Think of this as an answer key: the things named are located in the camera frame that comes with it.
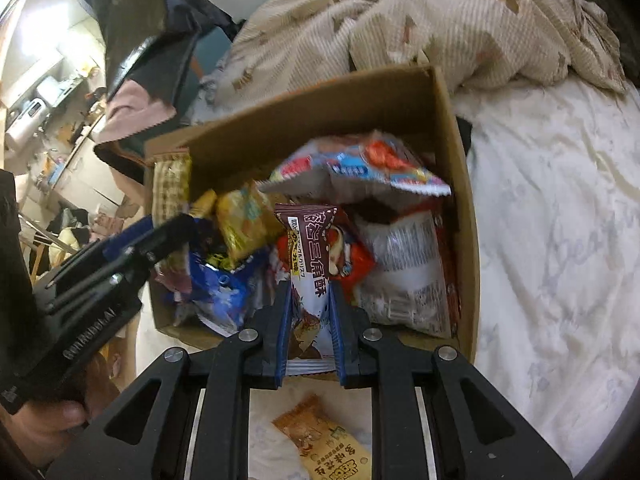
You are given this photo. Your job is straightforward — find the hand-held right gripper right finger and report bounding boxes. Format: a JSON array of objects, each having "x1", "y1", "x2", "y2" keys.
[{"x1": 327, "y1": 287, "x2": 573, "y2": 480}]

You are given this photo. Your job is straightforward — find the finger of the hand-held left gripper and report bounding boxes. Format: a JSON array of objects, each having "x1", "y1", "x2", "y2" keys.
[
  {"x1": 44, "y1": 252, "x2": 157, "y2": 313},
  {"x1": 100, "y1": 212, "x2": 198, "y2": 267}
]

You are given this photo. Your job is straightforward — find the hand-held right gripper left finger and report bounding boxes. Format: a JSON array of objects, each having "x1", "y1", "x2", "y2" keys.
[{"x1": 47, "y1": 282, "x2": 292, "y2": 480}]

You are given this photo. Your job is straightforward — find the brown white snack packet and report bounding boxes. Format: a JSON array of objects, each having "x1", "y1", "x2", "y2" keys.
[{"x1": 275, "y1": 204, "x2": 342, "y2": 376}]

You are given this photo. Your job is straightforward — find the blue snack bag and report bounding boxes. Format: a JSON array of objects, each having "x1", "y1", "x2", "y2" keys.
[{"x1": 187, "y1": 250, "x2": 262, "y2": 338}]

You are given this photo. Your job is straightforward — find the cardboard box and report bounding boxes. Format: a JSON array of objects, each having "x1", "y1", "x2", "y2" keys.
[{"x1": 144, "y1": 65, "x2": 481, "y2": 376}]

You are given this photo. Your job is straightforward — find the person's left hand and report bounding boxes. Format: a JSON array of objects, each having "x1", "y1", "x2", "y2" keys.
[{"x1": 15, "y1": 355, "x2": 128, "y2": 467}]

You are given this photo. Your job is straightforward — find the beige plaid snack packet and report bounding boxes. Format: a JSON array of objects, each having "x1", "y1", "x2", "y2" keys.
[{"x1": 152, "y1": 152, "x2": 194, "y2": 226}]

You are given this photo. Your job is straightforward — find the dark teal chair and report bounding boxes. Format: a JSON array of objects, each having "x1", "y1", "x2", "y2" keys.
[{"x1": 95, "y1": 25, "x2": 236, "y2": 186}]

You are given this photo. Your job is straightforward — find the red clear snack bag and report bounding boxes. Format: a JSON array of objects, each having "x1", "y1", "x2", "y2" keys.
[{"x1": 357, "y1": 205, "x2": 461, "y2": 338}]

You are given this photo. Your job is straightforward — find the white cabinet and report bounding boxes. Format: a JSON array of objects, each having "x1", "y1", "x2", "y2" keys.
[{"x1": 50, "y1": 145, "x2": 126, "y2": 211}]

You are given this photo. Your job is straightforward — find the yellow snack packet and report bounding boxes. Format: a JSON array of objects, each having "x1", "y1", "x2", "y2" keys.
[{"x1": 215, "y1": 182, "x2": 286, "y2": 267}]

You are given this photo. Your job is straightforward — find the orange peanut snack packet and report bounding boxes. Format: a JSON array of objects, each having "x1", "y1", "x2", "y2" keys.
[{"x1": 272, "y1": 394, "x2": 374, "y2": 480}]

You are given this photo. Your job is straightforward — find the pink cloth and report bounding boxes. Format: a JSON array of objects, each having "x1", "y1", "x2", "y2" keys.
[{"x1": 95, "y1": 80, "x2": 179, "y2": 144}]

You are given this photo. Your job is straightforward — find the white kitchen appliance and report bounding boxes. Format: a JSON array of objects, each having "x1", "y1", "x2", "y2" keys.
[{"x1": 5, "y1": 100, "x2": 46, "y2": 146}]

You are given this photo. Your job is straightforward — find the colourful crimped snack packet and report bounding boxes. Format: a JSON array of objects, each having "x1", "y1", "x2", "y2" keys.
[{"x1": 260, "y1": 130, "x2": 452, "y2": 206}]

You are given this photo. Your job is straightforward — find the black plastic bag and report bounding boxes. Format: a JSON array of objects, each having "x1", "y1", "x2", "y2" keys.
[{"x1": 65, "y1": 0, "x2": 236, "y2": 101}]

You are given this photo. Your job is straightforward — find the white bed sheet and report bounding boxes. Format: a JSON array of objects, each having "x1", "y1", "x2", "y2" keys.
[{"x1": 125, "y1": 75, "x2": 640, "y2": 476}]

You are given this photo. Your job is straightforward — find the beige checked quilt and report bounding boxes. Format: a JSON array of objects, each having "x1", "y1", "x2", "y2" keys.
[{"x1": 210, "y1": 0, "x2": 626, "y2": 126}]

